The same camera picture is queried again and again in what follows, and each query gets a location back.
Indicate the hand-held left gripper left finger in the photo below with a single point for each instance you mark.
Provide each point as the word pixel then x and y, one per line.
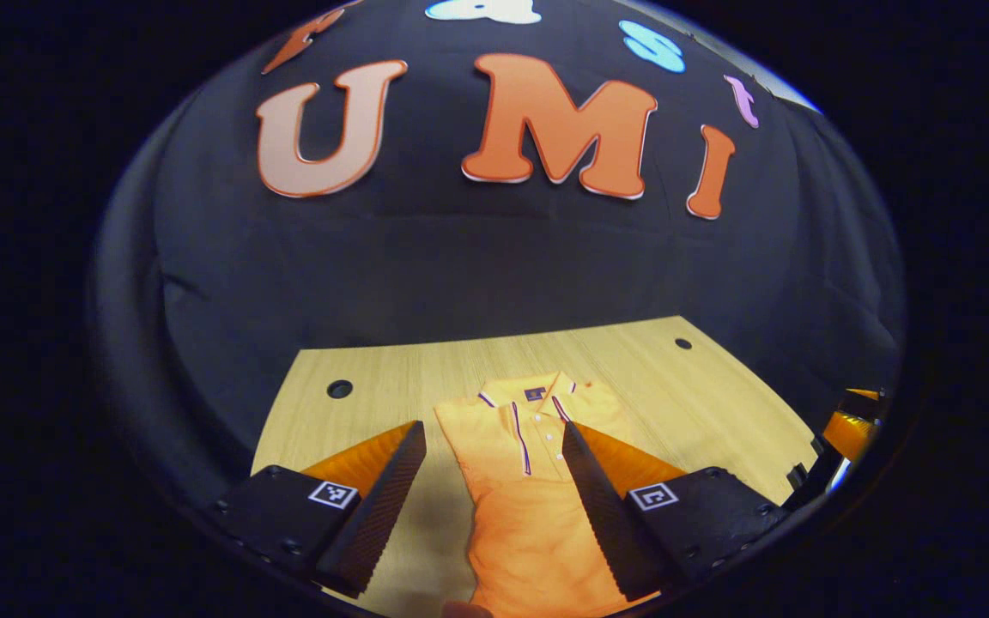
pixel 379 511

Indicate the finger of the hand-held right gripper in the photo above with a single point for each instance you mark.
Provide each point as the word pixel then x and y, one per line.
pixel 864 399
pixel 846 433

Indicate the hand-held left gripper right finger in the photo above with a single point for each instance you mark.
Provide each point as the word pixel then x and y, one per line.
pixel 602 515

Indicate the orange T-shirt with striped collar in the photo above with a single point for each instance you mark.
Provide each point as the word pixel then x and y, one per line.
pixel 520 515

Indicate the black backdrop cloth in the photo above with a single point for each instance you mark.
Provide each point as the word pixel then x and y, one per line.
pixel 460 266

